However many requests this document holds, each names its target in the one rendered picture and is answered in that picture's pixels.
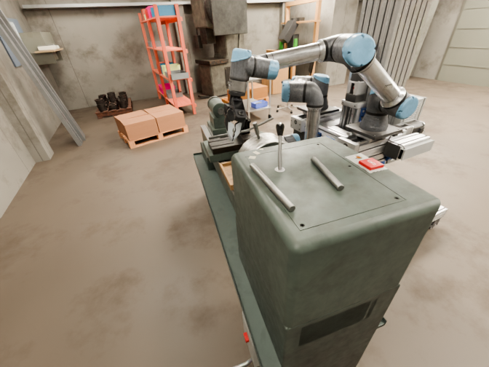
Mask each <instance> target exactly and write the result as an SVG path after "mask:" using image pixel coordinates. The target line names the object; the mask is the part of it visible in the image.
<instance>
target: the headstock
mask: <svg viewBox="0 0 489 367"><path fill-rule="evenodd" d="M278 148H279V145H276V146H269V147H265V148H262V149H263V150H260V149H253V150H249V151H243V152H238V153H235V154H233V156H232V158H231V169H232V177H233V185H234V199H235V207H236V219H237V221H238V223H239V226H240V228H241V230H242V233H243V235H244V238H245V239H246V241H247V244H248V246H249V248H250V251H251V253H252V255H253V258H254V259H255V263H256V264H257V266H258V269H259V271H260V273H261V276H262V278H263V280H264V283H265V284H266V287H267V289H268V291H269V294H270V296H271V298H272V301H273V303H274V305H275V307H276V309H277V312H278V314H279V316H280V318H281V321H282V323H283V324H284V325H285V326H286V327H288V328H293V327H296V326H297V325H301V324H303V323H306V322H309V321H310V320H313V319H316V318H318V317H321V316H323V315H326V314H328V313H331V312H334V311H336V310H338V309H341V308H344V307H347V306H349V305H351V304H354V303H356V302H358V301H361V300H364V299H367V298H369V297H371V296H374V295H376V294H379V293H382V292H384V291H387V290H389V289H392V288H395V287H397V286H398V285H399V282H400V280H401V279H402V277H403V275H404V273H405V271H406V269H407V268H408V266H409V264H410V262H411V260H412V258H413V257H414V255H415V253H416V251H417V249H418V247H419V245H420V244H421V241H422V239H423V238H424V236H425V234H426V232H427V230H428V228H429V227H430V225H431V223H432V221H433V219H434V217H435V216H436V214H437V211H438V210H439V208H440V205H441V202H440V199H438V198H437V197H435V196H434V195H432V194H430V193H428V192H426V191H425V190H423V189H421V188H420V187H418V186H416V185H415V184H413V183H411V182H409V181H407V180H406V179H404V178H402V177H401V176H399V175H397V174H396V173H393V172H392V171H390V170H388V169H386V170H381V171H378V172H374V173H369V172H367V171H366V170H364V169H362V168H361V167H360V166H358V165H356V164H355V163H353V162H352V161H350V160H349V159H347V158H345V157H347V156H351V155H354V154H359V153H358V152H356V151H355V150H353V149H350V148H349V147H347V146H345V145H343V144H342V143H339V142H337V141H335V140H333V139H332V138H329V137H327V136H322V137H318V138H310V139H306V140H302V141H296V142H291V143H284V144H282V167H283V168H284V169H285V171H284V172H281V173H279V172H277V171H275V168H276V167H278ZM254 151H257V152H259V153H260V154H255V153H253V152H254ZM250 156H254V157H256V158H255V159H249V157H250ZM312 157H316V158H317V159H318V160H319V161H320V162H321V163H322V164H323V165H324V166H325V167H326V168H327V169H328V170H329V171H330V172H331V173H332V174H333V175H334V176H335V177H336V178H337V179H338V180H339V181H340V182H341V183H342V184H343V185H344V188H343V190H342V191H338V190H337V189H336V188H335V187H334V185H332V184H331V182H330V181H329V180H328V179H327V178H326V177H325V176H324V175H323V174H322V172H321V171H320V170H319V169H318V168H317V167H316V166H315V164H314V163H313V162H312V161H311V158H312ZM251 163H255V164H256V165H257V166H258V167H259V169H260V170H261V171H262V172H263V173H264V174H265V175H266V176H267V177H268V178H269V179H270V180H271V181H272V183H273V184H274V185H275V186H276V187H277V188H278V189H279V190H280V191H281V192H282V193H283V194H284V195H285V196H286V198H288V199H289V201H291V203H292V204H294V206H295V210H294V211H293V212H290V211H289V210H288V209H287V208H286V207H285V206H284V205H283V204H282V203H281V202H280V201H279V200H278V198H277V197H276V196H275V195H274V194H273V192H272V191H271V190H270V189H269V188H268V187H267V185H265V183H264V182H262V180H261V179H260V178H259V177H258V176H257V175H256V174H255V172H254V171H253V170H252V169H251V168H250V164H251Z"/></svg>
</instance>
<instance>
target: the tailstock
mask: <svg viewBox="0 0 489 367"><path fill-rule="evenodd" d="M207 106H208V108H209V110H211V111H210V112H209V114H210V121H207V126H208V127H209V129H210V131H211V133H212V134H213V136H215V135H222V134H226V133H227V131H226V126H225V123H224V119H225V117H224V115H223V111H224V103H223V102H222V101H221V99H220V98H219V97H217V96H212V97H210V98H209V99H208V101H207Z"/></svg>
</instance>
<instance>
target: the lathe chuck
mask: <svg viewBox="0 0 489 367"><path fill-rule="evenodd" d="M259 135H260V137H262V138H261V139H260V140H256V138H257V136H256V135H255V136H253V137H251V138H250V139H249V140H247V141H246V142H245V143H244V144H243V145H242V147H241V148H240V150H239V152H243V151H249V150H251V148H252V147H254V146H255V145H257V144H258V143H260V142H262V141H266V140H269V139H279V136H276V135H275V134H273V133H261V134H259Z"/></svg>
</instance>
